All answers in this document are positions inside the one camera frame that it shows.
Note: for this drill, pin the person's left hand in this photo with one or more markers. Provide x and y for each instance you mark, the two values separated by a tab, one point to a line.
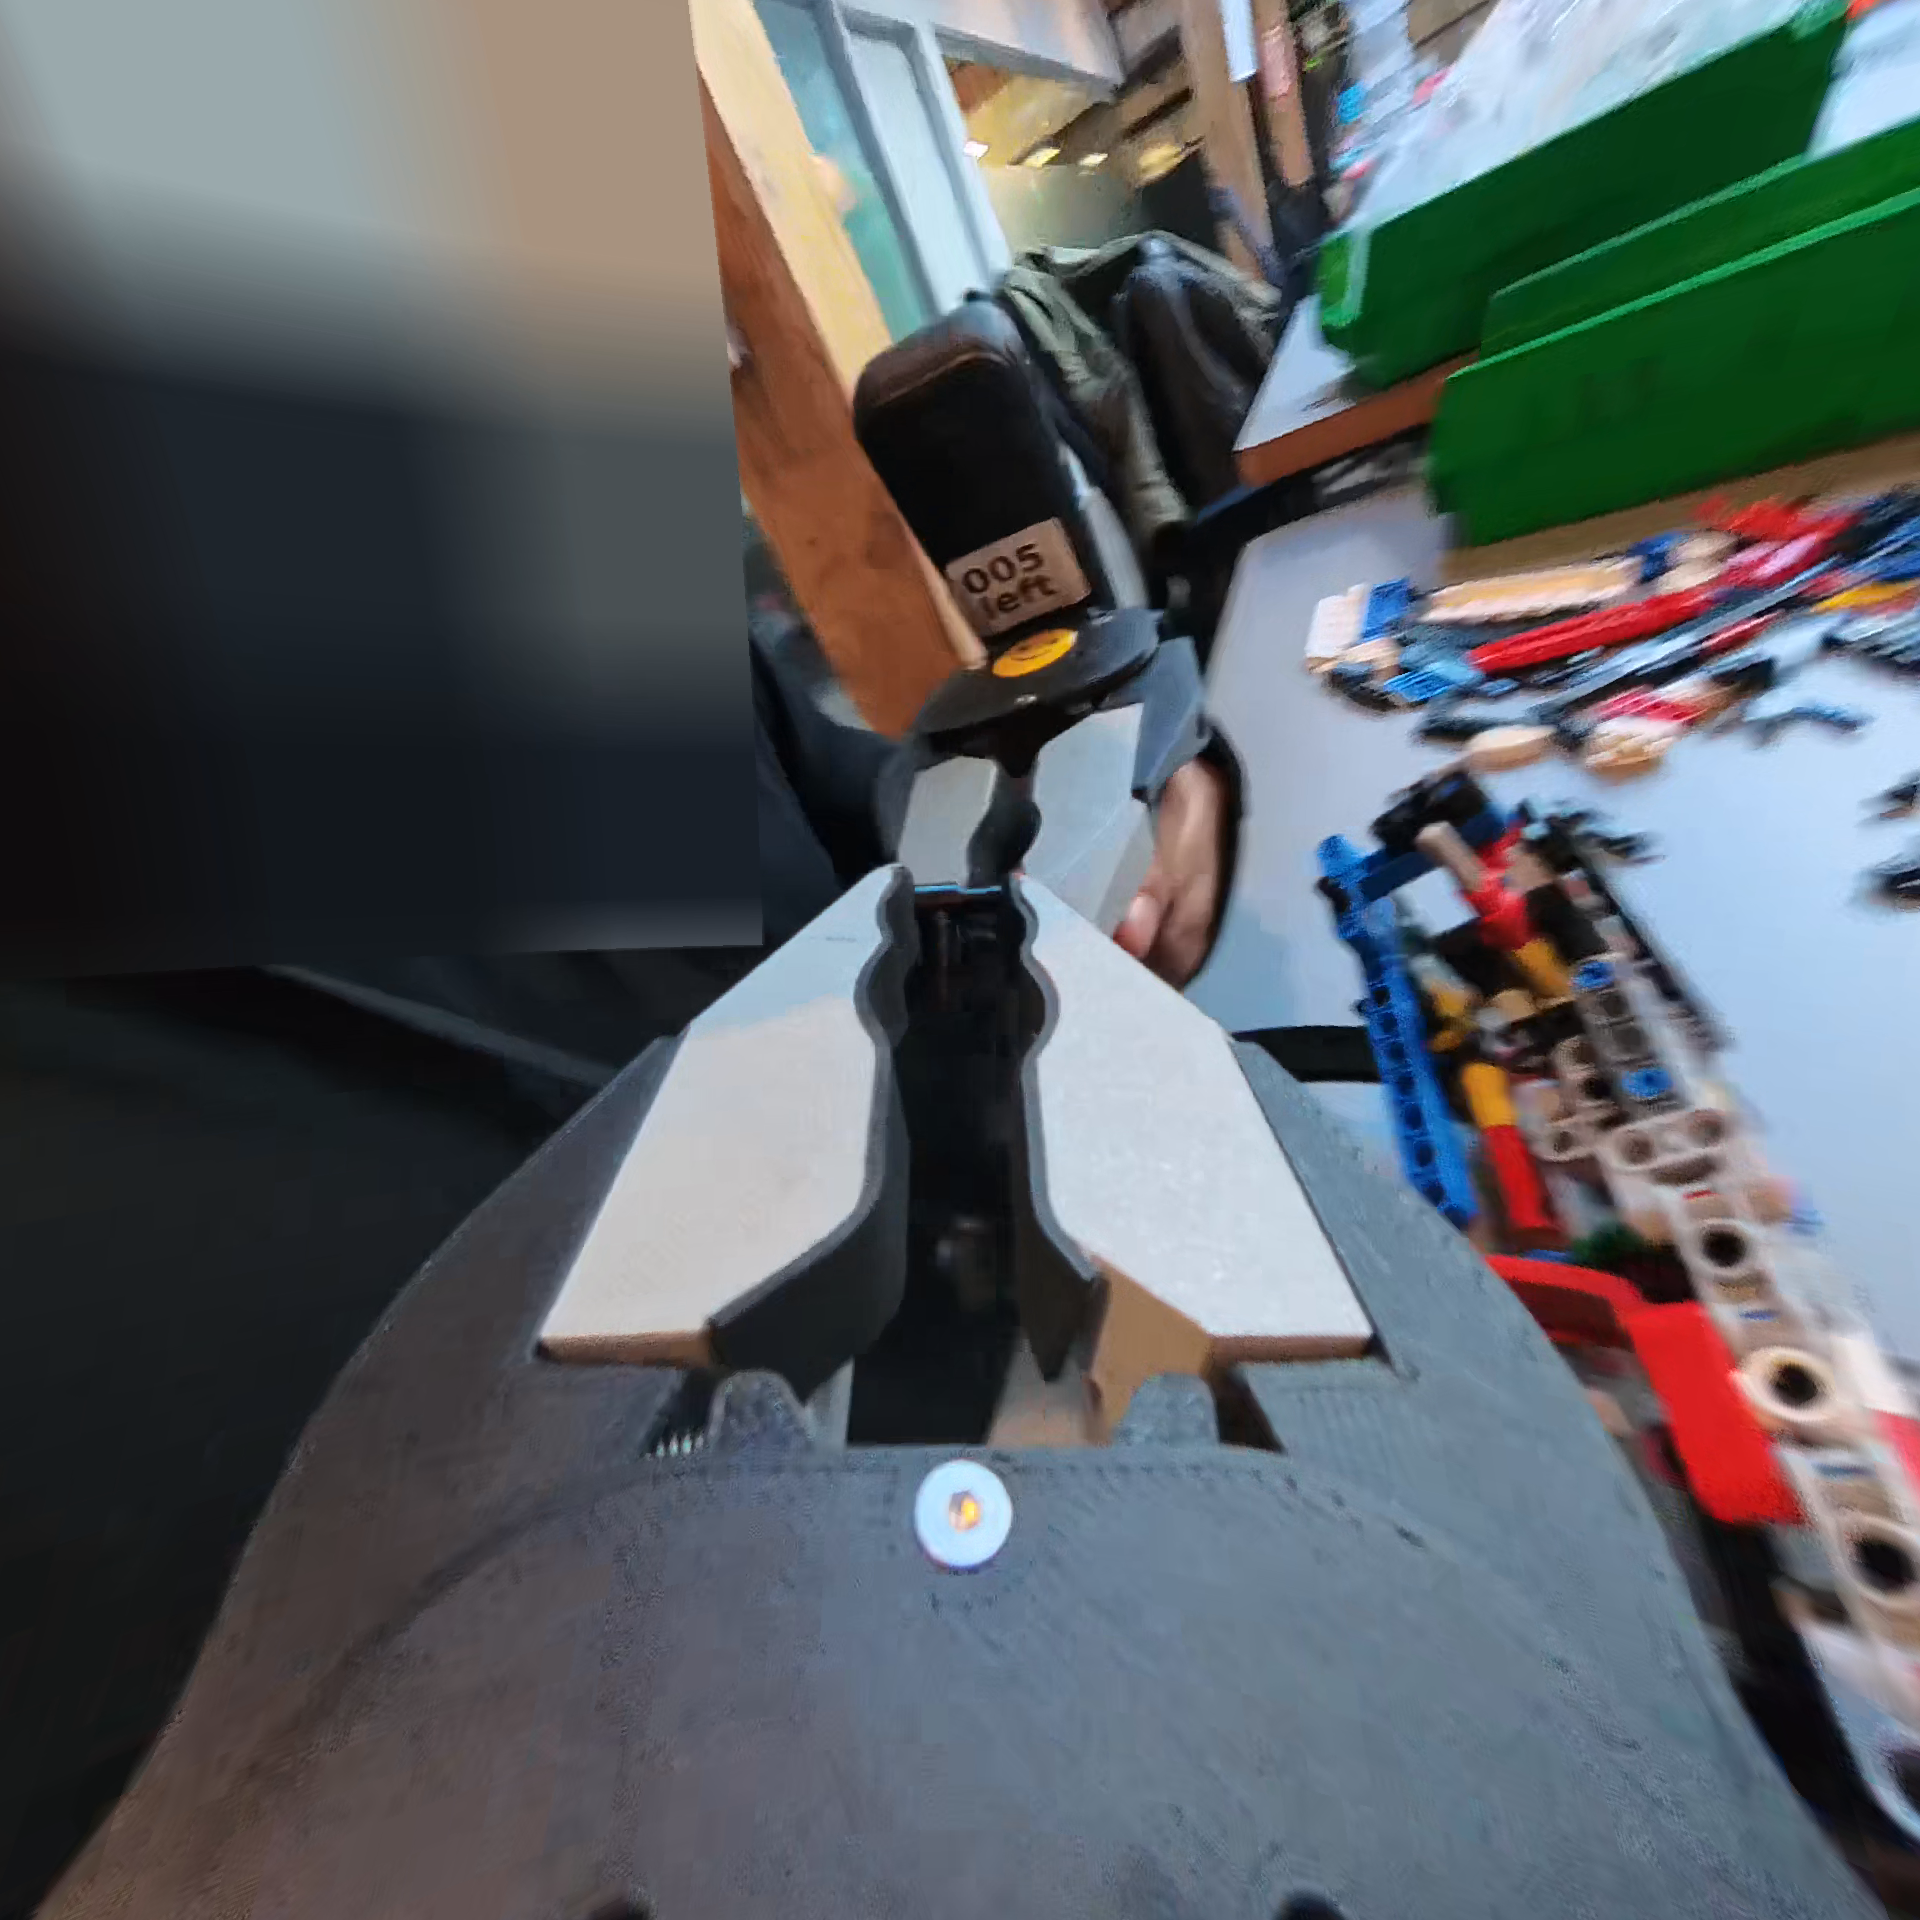
1194	885

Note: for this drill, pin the toy brick car model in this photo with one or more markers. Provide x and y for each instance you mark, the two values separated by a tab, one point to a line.
1695	1381

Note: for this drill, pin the dark jacket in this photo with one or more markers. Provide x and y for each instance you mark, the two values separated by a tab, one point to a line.
1171	345

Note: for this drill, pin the wooden post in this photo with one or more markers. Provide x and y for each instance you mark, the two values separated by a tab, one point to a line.
810	452

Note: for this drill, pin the wood-edged table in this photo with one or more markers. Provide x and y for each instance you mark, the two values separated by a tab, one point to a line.
1306	406

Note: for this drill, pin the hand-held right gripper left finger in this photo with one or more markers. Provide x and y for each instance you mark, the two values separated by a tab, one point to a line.
751	1172

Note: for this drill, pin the pile of loose toy bricks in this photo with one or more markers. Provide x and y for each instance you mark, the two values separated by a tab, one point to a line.
1621	615

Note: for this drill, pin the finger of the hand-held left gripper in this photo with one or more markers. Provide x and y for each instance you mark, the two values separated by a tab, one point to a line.
1089	820
937	820

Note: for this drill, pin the small black brick piece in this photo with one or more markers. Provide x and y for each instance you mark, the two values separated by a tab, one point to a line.
968	939

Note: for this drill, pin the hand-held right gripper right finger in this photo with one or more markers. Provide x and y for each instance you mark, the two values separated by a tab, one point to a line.
1184	1172

